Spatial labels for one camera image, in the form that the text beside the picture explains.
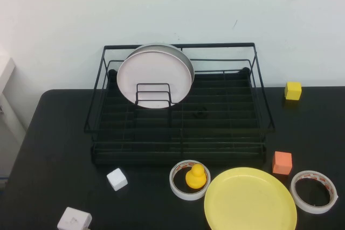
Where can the white tape roll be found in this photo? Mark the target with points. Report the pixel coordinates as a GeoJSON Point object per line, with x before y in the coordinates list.
{"type": "Point", "coordinates": [188, 197]}
{"type": "Point", "coordinates": [310, 209]}

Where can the grey round plate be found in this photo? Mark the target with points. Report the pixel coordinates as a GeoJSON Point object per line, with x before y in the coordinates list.
{"type": "Point", "coordinates": [172, 50]}

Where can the yellow rubber duck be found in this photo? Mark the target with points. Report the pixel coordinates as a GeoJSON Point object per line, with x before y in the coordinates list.
{"type": "Point", "coordinates": [195, 178]}

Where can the yellow round plate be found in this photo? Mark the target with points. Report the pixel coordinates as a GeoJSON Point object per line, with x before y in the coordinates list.
{"type": "Point", "coordinates": [248, 203]}

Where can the white cube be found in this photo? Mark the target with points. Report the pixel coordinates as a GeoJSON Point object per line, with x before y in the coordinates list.
{"type": "Point", "coordinates": [117, 178]}

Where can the white cabinet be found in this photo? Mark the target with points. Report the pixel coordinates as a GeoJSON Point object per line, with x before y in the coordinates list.
{"type": "Point", "coordinates": [6, 71]}

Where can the orange cube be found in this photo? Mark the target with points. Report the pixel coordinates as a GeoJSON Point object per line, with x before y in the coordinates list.
{"type": "Point", "coordinates": [281, 163]}

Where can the yellow cube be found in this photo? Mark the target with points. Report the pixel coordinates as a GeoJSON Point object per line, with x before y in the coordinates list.
{"type": "Point", "coordinates": [293, 91]}

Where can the pink round plate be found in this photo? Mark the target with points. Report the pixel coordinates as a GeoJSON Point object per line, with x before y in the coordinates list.
{"type": "Point", "coordinates": [153, 71]}

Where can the white power adapter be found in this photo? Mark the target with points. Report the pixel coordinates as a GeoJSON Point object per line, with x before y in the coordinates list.
{"type": "Point", "coordinates": [72, 219]}

